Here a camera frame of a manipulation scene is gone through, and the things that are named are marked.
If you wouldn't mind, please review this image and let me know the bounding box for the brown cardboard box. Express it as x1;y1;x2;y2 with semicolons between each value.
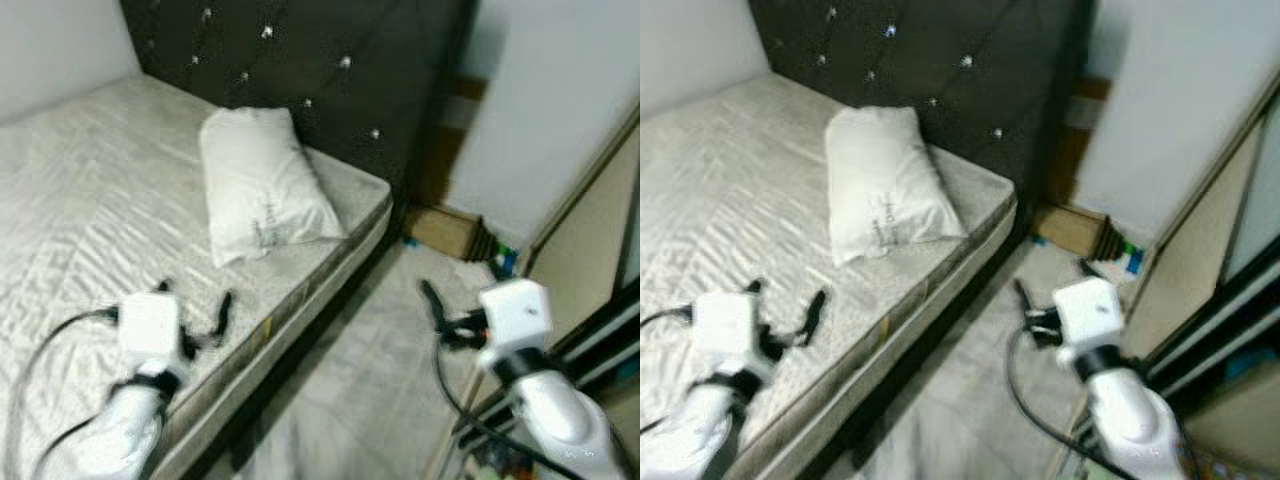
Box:
1033;203;1116;259
405;205;491;261

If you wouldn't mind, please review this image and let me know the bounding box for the white quilted mattress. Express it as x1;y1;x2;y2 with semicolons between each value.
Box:
640;72;1019;480
0;72;393;480

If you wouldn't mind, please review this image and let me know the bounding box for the beige sliding door wardrobe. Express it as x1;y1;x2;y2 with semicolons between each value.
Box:
1120;70;1280;401
520;105;641;346

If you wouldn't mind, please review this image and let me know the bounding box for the white pillow with print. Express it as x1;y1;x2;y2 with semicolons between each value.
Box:
825;105;969;269
198;107;348;269

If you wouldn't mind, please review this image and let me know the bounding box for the black tufted headboard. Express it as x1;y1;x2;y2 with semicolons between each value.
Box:
748;0;1101;236
120;0;479;236

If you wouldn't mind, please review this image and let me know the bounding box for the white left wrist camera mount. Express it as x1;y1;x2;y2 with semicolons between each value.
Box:
118;292;184;373
692;290;761;376

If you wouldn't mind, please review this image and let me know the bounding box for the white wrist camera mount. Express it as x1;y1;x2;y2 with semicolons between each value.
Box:
478;278;553;351
692;290;761;376
1052;277;1126;349
118;292;184;373

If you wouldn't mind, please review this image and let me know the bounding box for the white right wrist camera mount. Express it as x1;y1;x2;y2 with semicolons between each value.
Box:
1052;277;1126;349
478;278;553;351

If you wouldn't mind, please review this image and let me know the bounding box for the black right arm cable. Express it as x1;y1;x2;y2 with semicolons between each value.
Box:
434;338;563;480
1004;325;1141;480

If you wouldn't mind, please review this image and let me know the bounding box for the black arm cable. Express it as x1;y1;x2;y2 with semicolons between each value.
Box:
1004;325;1141;480
5;308;121;480
640;305;697;436
434;338;563;480

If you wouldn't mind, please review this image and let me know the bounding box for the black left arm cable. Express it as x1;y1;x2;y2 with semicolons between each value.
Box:
5;308;121;480
640;305;697;436

